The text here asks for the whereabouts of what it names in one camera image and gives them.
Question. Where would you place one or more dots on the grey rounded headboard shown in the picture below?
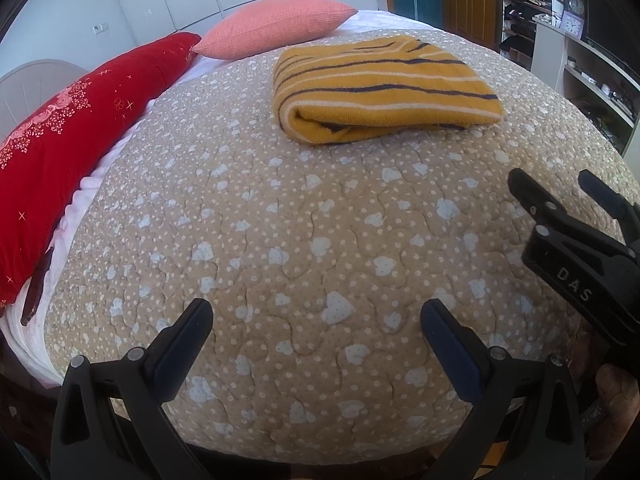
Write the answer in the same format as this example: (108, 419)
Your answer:
(30, 90)

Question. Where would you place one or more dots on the shelf with clothes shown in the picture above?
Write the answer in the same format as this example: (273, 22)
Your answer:
(525, 5)

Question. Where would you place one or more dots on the dark brown strip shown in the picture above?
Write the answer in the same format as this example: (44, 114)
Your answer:
(36, 290)

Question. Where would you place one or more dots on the dark table clock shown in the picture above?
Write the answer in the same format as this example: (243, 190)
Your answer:
(576, 5)

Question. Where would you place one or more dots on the pink pillow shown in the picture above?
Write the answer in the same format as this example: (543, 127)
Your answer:
(275, 25)

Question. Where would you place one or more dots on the yellow striped knit sweater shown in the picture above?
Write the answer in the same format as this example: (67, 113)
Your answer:
(380, 90)

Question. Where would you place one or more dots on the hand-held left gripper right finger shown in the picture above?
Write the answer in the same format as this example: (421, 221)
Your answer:
(450, 355)

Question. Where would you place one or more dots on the small purple clock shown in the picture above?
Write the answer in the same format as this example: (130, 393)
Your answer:
(571, 25)

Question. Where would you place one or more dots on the white wall switch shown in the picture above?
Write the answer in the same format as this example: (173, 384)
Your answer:
(100, 28)

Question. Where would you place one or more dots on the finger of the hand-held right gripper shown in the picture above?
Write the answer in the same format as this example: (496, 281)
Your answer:
(602, 192)
(530, 192)

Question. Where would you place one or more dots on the white shelf unit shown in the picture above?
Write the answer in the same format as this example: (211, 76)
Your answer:
(550, 55)

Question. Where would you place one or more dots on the beige dotted quilted blanket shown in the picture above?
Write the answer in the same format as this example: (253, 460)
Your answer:
(300, 235)

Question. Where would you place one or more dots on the red flowered pillow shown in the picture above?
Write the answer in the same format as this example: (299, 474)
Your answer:
(75, 135)

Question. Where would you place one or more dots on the black television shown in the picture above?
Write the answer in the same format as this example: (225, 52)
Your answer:
(607, 20)

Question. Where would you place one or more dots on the person's right hand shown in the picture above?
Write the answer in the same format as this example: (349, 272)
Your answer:
(617, 392)

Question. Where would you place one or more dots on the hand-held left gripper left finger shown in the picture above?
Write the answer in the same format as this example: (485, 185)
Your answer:
(185, 345)

